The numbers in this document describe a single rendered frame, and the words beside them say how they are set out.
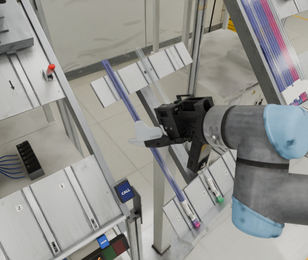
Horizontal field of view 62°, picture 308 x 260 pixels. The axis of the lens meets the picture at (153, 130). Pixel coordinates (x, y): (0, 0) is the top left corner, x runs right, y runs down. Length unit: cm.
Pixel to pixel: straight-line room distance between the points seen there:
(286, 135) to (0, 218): 65
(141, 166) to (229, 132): 142
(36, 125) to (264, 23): 109
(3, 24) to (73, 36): 188
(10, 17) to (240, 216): 69
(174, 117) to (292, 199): 24
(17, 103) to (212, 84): 101
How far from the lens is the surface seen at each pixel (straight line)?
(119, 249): 81
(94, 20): 267
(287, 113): 39
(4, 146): 124
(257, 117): 40
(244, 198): 41
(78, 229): 76
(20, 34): 77
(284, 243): 168
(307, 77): 138
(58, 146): 115
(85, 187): 75
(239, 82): 153
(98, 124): 215
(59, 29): 256
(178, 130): 51
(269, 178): 40
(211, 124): 44
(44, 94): 77
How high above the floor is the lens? 140
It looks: 43 degrees down
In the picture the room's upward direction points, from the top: straight up
